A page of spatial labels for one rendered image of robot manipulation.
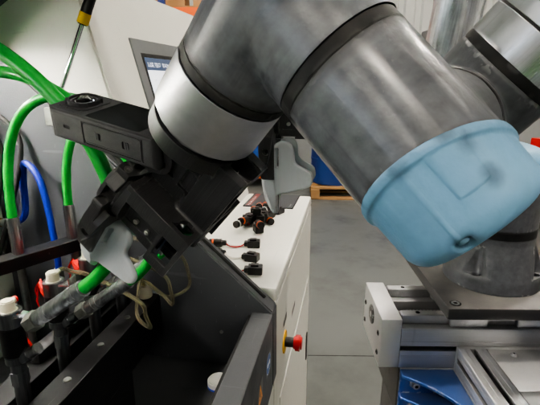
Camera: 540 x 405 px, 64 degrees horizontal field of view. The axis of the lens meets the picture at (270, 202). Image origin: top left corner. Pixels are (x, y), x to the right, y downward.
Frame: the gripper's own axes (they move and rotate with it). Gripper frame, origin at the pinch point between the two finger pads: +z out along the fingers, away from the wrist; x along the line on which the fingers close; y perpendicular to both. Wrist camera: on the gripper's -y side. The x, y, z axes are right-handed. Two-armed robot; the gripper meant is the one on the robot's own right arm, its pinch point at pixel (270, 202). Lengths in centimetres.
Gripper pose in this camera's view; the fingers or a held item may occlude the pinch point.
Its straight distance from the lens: 54.0
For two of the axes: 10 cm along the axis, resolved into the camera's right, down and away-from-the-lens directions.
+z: 0.0, 9.6, 2.7
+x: 1.9, -2.6, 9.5
